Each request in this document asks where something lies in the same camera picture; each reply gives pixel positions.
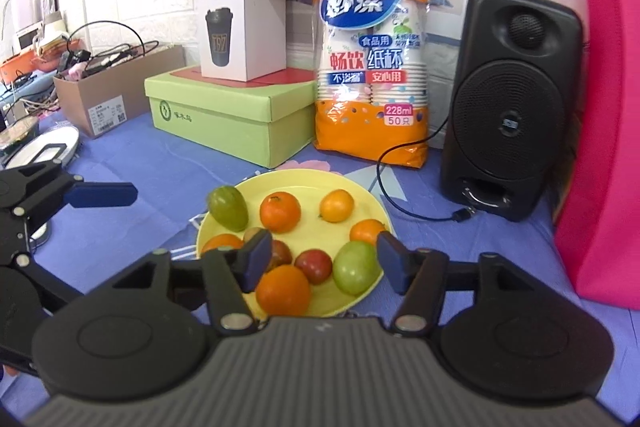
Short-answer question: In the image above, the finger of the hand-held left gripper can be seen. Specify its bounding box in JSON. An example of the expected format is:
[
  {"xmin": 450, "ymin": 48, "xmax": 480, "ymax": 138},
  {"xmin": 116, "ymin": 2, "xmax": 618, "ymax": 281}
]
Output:
[
  {"xmin": 0, "ymin": 227, "xmax": 83, "ymax": 315},
  {"xmin": 0, "ymin": 161, "xmax": 139, "ymax": 228}
]

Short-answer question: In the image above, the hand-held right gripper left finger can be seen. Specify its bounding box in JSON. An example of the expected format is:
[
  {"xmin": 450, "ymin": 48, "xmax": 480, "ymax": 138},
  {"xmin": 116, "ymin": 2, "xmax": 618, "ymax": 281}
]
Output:
[{"xmin": 107, "ymin": 229, "xmax": 274, "ymax": 336}]

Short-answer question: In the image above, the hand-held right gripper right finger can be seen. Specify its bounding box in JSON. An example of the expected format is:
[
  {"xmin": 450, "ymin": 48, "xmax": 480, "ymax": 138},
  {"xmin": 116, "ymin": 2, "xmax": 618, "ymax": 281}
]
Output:
[{"xmin": 376, "ymin": 231, "xmax": 546, "ymax": 336}]

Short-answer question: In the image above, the red tomato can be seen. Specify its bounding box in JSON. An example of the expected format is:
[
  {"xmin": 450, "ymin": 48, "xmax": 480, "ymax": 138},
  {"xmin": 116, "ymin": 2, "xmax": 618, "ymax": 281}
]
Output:
[
  {"xmin": 265, "ymin": 239, "xmax": 293, "ymax": 273},
  {"xmin": 293, "ymin": 249, "xmax": 334, "ymax": 286}
]

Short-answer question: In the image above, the green tomato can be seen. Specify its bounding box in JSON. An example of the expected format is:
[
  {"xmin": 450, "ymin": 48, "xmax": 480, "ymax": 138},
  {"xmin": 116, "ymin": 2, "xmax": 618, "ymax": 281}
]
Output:
[
  {"xmin": 207, "ymin": 185, "xmax": 250, "ymax": 233},
  {"xmin": 332, "ymin": 241, "xmax": 383, "ymax": 296}
]

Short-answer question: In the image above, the large orange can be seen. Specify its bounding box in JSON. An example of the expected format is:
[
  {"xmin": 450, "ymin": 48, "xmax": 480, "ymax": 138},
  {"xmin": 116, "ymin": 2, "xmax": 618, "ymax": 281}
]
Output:
[{"xmin": 255, "ymin": 264, "xmax": 312, "ymax": 317}]

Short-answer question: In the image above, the small yellow-orange citrus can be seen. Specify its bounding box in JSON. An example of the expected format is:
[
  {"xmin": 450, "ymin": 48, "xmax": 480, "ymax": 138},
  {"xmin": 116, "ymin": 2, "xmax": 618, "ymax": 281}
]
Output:
[{"xmin": 319, "ymin": 189, "xmax": 356, "ymax": 223}]

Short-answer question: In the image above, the yellow plastic plate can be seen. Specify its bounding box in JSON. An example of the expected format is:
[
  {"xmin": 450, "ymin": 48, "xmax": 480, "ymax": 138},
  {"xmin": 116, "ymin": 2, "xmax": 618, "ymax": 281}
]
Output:
[{"xmin": 196, "ymin": 170, "xmax": 397, "ymax": 321}]

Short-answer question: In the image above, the blue printed tablecloth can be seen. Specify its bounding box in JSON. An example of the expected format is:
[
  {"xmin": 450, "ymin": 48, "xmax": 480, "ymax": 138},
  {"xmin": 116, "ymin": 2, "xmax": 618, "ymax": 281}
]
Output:
[{"xmin": 0, "ymin": 112, "xmax": 640, "ymax": 410}]

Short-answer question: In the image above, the white round dish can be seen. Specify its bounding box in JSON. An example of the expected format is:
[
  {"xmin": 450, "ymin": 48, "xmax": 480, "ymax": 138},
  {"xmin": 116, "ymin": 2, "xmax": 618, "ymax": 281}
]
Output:
[{"xmin": 0, "ymin": 126, "xmax": 82, "ymax": 170}]

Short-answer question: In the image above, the brown cardboard box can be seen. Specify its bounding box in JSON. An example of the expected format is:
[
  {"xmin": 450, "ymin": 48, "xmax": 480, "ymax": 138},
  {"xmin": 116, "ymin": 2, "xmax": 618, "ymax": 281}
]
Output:
[{"xmin": 52, "ymin": 44, "xmax": 187, "ymax": 138}]

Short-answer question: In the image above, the dark bowl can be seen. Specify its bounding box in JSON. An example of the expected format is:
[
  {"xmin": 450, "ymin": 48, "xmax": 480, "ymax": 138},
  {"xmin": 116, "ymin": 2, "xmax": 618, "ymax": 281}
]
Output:
[{"xmin": 0, "ymin": 116, "xmax": 41, "ymax": 154}]

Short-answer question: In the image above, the light green shoe box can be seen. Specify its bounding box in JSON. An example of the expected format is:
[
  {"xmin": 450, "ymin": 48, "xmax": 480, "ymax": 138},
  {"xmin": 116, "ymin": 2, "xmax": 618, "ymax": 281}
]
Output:
[{"xmin": 144, "ymin": 66, "xmax": 322, "ymax": 170}]

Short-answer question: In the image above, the orange tray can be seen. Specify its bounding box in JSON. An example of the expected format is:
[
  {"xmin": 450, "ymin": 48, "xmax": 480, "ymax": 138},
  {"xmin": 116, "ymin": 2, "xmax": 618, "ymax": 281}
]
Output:
[{"xmin": 0, "ymin": 39, "xmax": 83, "ymax": 84}]

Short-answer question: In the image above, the black speaker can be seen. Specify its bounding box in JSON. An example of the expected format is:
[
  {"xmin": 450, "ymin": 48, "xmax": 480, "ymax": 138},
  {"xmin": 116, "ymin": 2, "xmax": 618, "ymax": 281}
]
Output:
[{"xmin": 439, "ymin": 0, "xmax": 585, "ymax": 223}]

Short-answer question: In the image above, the orange paper cup pack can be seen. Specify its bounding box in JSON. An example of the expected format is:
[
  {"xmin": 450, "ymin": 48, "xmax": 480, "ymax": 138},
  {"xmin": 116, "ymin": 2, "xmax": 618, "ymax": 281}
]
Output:
[{"xmin": 309, "ymin": 0, "xmax": 433, "ymax": 170}]

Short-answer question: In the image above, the white cup box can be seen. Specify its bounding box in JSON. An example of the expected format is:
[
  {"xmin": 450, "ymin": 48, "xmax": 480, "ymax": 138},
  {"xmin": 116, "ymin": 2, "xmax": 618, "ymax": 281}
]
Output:
[{"xmin": 192, "ymin": 0, "xmax": 289, "ymax": 82}]

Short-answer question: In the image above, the pink tote bag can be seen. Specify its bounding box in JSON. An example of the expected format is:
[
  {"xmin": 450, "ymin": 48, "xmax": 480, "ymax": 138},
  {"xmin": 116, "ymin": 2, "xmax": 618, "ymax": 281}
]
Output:
[{"xmin": 552, "ymin": 0, "xmax": 640, "ymax": 311}]

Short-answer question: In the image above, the black speaker cable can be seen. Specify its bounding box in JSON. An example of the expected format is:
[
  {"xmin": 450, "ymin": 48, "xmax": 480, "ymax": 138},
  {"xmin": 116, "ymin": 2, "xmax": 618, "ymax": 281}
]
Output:
[{"xmin": 376, "ymin": 106, "xmax": 477, "ymax": 224}]

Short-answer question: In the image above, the bundle of black cables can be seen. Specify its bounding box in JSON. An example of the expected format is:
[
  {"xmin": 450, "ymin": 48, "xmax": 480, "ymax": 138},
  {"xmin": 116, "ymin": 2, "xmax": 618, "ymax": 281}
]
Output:
[{"xmin": 59, "ymin": 20, "xmax": 162, "ymax": 80}]

